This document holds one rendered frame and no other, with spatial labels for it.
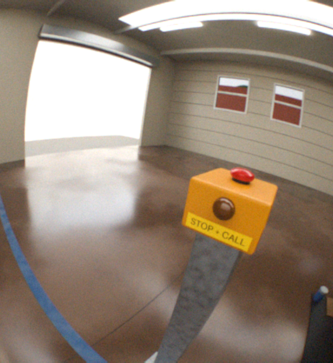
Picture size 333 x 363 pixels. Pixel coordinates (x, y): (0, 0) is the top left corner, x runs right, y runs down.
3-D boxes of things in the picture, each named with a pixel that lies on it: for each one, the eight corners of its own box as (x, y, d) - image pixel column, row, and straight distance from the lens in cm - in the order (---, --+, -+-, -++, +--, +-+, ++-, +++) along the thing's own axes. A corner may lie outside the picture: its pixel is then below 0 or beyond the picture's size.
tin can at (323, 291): (319, 304, 199) (327, 294, 192) (312, 300, 197) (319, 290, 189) (321, 298, 207) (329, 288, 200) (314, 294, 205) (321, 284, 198)
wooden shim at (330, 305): (326, 297, 211) (326, 297, 211) (332, 299, 216) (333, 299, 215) (326, 316, 194) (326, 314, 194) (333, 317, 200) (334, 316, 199)
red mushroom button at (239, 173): (232, 175, 33) (235, 164, 32) (254, 182, 32) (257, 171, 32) (225, 180, 29) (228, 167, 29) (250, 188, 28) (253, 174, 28)
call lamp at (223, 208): (212, 213, 27) (217, 192, 26) (233, 221, 26) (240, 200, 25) (207, 217, 26) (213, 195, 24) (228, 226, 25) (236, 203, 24)
